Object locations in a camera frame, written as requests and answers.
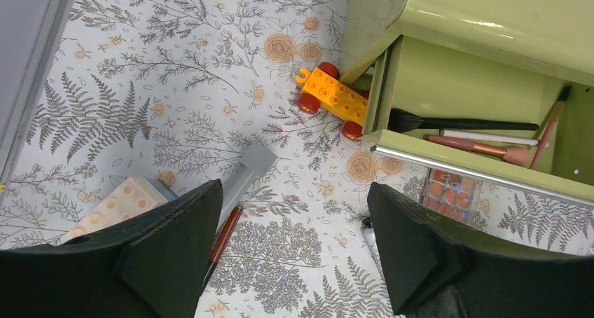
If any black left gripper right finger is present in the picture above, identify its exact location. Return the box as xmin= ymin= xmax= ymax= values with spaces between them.
xmin=367 ymin=183 xmax=593 ymax=317

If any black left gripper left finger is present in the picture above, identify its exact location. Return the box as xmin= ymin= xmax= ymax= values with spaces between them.
xmin=1 ymin=179 xmax=223 ymax=317

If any pink rose gold brush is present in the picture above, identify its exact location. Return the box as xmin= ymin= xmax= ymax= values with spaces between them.
xmin=425 ymin=135 xmax=531 ymax=167

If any black makeup brush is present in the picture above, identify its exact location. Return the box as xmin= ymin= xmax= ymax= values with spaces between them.
xmin=387 ymin=108 xmax=539 ymax=133

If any pink thin makeup brush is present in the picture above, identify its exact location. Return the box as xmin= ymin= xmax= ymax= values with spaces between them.
xmin=530 ymin=85 xmax=572 ymax=170

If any grey makeup tube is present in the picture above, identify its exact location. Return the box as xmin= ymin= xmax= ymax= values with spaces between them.
xmin=216 ymin=142 xmax=278 ymax=233

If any beige toy brick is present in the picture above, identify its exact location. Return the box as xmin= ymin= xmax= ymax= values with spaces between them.
xmin=64 ymin=177 xmax=170 ymax=241

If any white cream tube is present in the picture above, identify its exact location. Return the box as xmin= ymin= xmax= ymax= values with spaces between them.
xmin=362 ymin=216 xmax=382 ymax=273

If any red brown eyeliner pencil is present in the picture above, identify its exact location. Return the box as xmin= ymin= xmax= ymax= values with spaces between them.
xmin=201 ymin=206 xmax=243 ymax=293

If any yellow toy car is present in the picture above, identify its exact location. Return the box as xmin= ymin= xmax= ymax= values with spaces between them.
xmin=295 ymin=62 xmax=368 ymax=141

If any green drawer cabinet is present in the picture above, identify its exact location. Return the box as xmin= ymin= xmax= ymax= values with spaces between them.
xmin=339 ymin=0 xmax=593 ymax=207

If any aluminium frame rail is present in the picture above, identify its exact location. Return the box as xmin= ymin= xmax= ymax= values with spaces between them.
xmin=1 ymin=0 xmax=74 ymax=190

